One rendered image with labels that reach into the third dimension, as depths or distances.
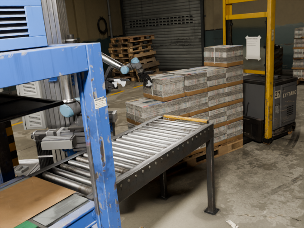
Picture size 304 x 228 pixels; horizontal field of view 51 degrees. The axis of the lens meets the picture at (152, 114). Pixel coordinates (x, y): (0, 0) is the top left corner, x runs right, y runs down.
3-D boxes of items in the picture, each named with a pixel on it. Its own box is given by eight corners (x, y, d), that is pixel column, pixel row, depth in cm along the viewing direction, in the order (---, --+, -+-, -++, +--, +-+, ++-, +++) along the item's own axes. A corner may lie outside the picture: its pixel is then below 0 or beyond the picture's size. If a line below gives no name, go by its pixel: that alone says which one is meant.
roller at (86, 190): (47, 177, 196) (46, 169, 195) (102, 196, 169) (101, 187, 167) (40, 180, 193) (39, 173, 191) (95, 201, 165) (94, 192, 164)
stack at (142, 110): (131, 171, 366) (124, 101, 344) (206, 145, 428) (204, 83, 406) (149, 183, 335) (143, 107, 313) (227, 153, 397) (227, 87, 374)
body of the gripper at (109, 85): (118, 88, 238) (105, 88, 244) (118, 77, 237) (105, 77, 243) (112, 89, 232) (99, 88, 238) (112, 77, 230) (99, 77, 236)
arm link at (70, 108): (83, 114, 269) (73, 48, 254) (70, 119, 256) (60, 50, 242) (72, 113, 274) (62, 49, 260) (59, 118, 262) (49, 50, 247)
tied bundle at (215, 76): (186, 87, 390) (185, 68, 384) (204, 84, 405) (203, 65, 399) (207, 92, 359) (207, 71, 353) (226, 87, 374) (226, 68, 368)
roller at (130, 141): (119, 142, 246) (118, 136, 245) (170, 153, 218) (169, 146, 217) (114, 144, 242) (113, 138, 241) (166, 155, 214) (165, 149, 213)
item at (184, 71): (165, 72, 369) (165, 71, 369) (185, 69, 384) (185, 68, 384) (186, 75, 339) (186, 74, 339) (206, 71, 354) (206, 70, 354)
